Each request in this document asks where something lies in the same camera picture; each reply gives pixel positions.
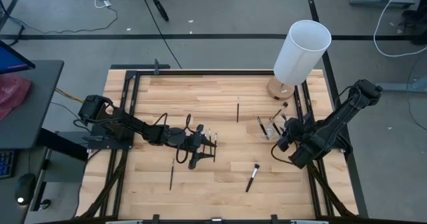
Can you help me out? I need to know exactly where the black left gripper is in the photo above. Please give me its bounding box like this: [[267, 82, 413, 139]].
[[168, 124, 218, 170]]

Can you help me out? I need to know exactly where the fluffy makeup brush silver ferrule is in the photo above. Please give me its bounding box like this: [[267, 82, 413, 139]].
[[272, 101, 290, 120], [245, 163, 261, 193]]

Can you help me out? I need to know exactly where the clear acrylic brush organizer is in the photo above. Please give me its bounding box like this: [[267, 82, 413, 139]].
[[265, 115, 292, 141]]

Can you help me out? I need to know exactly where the white shade wooden base lamp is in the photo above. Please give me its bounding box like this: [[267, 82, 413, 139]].
[[266, 19, 333, 101]]

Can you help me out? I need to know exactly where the dark grey side desk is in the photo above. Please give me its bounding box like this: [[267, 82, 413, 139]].
[[0, 59, 89, 212]]

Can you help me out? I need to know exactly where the black bundle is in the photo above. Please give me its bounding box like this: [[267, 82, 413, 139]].
[[401, 0, 427, 47]]

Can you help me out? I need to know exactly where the black computer mouse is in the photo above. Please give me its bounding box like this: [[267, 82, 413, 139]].
[[14, 173, 37, 207]]

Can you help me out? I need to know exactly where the black computer keyboard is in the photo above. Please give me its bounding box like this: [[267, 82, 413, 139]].
[[0, 149, 17, 181]]

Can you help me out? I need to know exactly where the pink cloth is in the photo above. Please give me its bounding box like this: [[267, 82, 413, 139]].
[[0, 73, 33, 122]]

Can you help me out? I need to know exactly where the blue screen desk monitor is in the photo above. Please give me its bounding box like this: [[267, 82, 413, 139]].
[[0, 39, 37, 75]]

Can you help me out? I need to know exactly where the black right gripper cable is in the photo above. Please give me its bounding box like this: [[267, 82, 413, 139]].
[[270, 143, 298, 167]]

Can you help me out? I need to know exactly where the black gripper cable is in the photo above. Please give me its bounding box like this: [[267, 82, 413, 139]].
[[270, 143, 298, 167], [150, 112, 193, 165]]

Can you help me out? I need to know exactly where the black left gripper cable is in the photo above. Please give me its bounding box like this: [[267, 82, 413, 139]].
[[150, 112, 193, 165]]

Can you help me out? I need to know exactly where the thin black floor cable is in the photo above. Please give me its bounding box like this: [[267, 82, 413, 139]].
[[139, 0, 183, 70], [0, 6, 119, 35]]

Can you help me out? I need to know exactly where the white floor cable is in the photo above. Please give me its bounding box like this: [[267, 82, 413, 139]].
[[372, 0, 427, 58]]

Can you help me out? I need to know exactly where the yellow arm cable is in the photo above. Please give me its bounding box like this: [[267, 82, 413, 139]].
[[54, 87, 85, 104]]

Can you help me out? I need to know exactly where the black handle tool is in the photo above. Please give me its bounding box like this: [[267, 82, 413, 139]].
[[151, 0, 170, 23]]

